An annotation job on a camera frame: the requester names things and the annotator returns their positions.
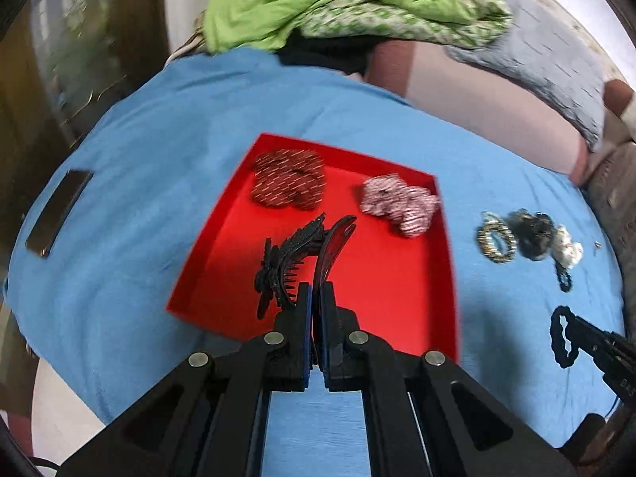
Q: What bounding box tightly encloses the white dotted scrunchie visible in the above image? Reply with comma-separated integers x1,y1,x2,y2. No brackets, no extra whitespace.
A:
551,226,584,270

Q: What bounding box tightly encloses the white cloth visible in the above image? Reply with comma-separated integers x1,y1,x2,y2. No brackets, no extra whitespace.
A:
619,104,636,142

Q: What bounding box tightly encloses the black grey scrunchie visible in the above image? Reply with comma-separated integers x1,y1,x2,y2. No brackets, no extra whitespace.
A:
507,209,556,262

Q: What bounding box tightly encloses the black hair claw clip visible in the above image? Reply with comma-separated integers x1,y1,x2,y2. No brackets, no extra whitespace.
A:
254,213,359,321

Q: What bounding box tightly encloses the black wavy hair tie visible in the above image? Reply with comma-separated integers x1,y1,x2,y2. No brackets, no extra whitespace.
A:
550,305,580,369

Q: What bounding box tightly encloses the black cloth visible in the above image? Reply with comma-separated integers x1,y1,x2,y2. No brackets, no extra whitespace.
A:
278,35,378,76

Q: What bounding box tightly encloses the small black hair tie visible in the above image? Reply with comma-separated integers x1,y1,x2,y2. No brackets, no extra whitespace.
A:
554,258,573,291

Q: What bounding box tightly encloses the red tray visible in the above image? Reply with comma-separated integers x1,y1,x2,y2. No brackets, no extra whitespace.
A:
165,132,460,363

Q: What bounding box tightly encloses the grey quilted pillow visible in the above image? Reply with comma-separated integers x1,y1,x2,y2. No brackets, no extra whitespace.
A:
444,0,609,152

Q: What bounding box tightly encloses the dark red dotted scrunchie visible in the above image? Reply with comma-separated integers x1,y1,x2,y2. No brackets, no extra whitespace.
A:
250,148,327,210

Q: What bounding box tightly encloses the pink bolster pillow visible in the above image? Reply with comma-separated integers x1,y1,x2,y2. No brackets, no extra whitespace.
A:
365,40,589,184

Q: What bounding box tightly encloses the beaded bracelet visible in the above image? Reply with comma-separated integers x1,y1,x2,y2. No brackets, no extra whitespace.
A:
477,211,518,262

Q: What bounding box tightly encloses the pink checked scrunchie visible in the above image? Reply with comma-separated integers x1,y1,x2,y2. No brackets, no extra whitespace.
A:
359,174,443,238

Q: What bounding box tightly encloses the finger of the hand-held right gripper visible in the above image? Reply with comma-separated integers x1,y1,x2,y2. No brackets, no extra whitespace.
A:
569,317,623,359

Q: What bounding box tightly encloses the wooden glass door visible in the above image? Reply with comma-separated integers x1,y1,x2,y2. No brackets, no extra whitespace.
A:
0,0,170,170

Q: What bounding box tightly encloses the black phone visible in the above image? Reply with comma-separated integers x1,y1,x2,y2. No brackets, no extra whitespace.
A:
26,169,94,258

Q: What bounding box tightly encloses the green quilt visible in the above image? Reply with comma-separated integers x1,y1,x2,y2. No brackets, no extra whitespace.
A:
203,0,512,55

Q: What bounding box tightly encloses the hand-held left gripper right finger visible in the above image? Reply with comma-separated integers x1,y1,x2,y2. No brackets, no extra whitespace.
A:
318,282,577,477

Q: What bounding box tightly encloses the blue bed sheet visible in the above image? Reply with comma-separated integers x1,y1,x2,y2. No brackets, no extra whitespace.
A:
2,47,627,477

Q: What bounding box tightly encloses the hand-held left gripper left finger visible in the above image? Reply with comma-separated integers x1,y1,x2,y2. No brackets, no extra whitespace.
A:
60,282,314,477

